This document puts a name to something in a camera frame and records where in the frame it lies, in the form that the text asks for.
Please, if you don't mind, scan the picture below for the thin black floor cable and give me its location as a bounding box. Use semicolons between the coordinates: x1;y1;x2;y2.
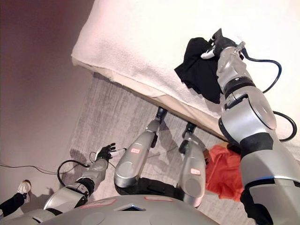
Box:
0;163;60;175

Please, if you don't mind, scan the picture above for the beige bed base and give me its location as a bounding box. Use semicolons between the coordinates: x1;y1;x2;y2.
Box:
93;72;229;143

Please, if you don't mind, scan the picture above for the white sneaker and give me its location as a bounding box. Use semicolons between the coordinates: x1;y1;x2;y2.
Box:
16;179;32;203

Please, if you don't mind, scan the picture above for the silver right robot leg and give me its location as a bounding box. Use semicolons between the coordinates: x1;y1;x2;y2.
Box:
176;122;210;208

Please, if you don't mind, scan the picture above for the silver robot leg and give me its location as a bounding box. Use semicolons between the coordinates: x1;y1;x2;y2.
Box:
113;105;168;188
176;122;210;208

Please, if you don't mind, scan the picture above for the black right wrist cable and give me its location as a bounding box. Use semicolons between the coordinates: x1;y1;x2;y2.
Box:
239;44;298;143

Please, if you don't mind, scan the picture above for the white textured bed blanket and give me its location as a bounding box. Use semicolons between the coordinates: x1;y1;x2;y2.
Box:
71;0;300;163

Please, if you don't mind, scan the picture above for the black garment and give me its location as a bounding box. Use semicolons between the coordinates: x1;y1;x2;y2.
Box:
173;37;222;105

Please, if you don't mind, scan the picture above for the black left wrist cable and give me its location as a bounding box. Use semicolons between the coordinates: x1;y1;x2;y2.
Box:
57;159;91;188

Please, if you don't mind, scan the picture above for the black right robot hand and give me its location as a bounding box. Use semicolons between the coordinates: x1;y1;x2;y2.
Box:
200;28;237;60

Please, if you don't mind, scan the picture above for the grey robot torso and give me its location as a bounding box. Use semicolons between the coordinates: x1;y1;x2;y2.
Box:
0;177;224;225

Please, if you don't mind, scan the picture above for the grey rug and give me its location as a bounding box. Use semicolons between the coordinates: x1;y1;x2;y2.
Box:
67;74;249;225

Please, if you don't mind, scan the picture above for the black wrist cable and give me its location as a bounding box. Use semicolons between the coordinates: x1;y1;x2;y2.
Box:
57;159;91;188
239;44;298;143

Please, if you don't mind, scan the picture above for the silver left robot leg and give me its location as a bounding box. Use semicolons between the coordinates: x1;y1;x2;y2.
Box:
113;105;168;188

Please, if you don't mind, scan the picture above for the orange polo shirt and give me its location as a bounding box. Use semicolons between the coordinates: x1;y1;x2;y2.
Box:
204;143;246;203

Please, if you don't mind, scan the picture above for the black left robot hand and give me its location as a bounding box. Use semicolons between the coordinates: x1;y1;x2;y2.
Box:
95;142;127;161

